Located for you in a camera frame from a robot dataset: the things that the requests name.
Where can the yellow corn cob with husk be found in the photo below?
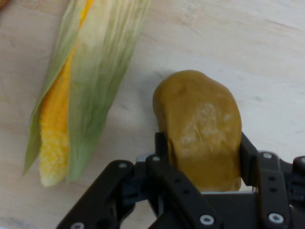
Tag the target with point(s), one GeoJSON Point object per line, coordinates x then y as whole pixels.
{"type": "Point", "coordinates": [95, 71]}

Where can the brown potato toy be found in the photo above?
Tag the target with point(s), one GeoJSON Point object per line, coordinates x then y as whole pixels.
{"type": "Point", "coordinates": [200, 124]}

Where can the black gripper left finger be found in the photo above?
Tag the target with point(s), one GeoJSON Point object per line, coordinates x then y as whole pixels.
{"type": "Point", "coordinates": [166, 176]}

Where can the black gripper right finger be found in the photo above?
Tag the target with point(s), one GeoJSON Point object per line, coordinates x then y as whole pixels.
{"type": "Point", "coordinates": [271, 181]}

